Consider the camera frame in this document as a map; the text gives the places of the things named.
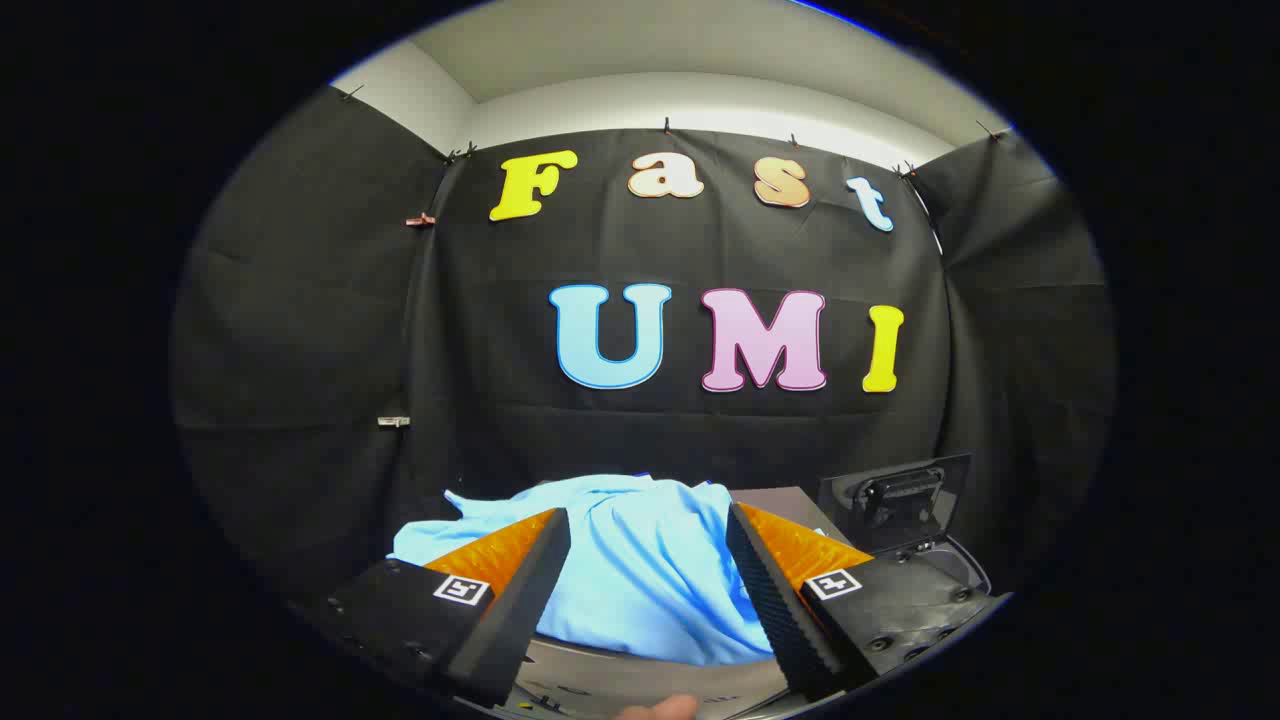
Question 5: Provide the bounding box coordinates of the light blue shirt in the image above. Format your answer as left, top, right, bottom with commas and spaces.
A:
388, 474, 776, 668

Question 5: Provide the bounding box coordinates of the black backdrop cloth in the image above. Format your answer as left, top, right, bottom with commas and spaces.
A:
170, 85, 1117, 601

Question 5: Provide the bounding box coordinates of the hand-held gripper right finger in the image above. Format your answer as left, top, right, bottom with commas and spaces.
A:
725, 501, 1009, 703

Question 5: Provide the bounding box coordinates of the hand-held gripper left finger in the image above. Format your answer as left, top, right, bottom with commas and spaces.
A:
318, 507, 572, 706

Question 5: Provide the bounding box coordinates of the dark washing machine lid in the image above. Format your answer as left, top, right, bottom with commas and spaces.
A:
818, 454, 973, 554

